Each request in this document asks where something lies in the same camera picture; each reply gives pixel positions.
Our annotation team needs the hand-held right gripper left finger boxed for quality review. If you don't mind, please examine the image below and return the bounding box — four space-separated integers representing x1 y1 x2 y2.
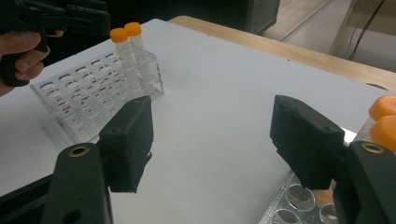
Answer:
98 94 155 194

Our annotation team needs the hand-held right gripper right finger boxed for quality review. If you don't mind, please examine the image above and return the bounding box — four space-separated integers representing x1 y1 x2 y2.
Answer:
269 94 346 190

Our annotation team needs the orange-capped clear tube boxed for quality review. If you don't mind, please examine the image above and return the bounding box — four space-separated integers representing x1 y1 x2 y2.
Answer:
354 94 396 143
109 27 146 97
368 115 396 154
123 21 157 91

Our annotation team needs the metal tube rack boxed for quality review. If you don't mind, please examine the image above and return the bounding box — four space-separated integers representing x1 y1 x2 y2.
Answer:
258 125 358 224

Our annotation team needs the clear acrylic tube rack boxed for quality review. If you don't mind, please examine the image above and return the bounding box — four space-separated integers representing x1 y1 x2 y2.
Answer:
30 49 165 146

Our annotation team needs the beige desk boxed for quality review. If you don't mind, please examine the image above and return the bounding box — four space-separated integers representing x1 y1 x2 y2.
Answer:
329 0 396 57

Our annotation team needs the dark cabinet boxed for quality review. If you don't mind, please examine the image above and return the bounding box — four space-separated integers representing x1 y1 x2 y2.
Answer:
106 0 281 35

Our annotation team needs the black cable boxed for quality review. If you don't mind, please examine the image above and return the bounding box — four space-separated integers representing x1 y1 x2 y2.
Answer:
346 0 387 62

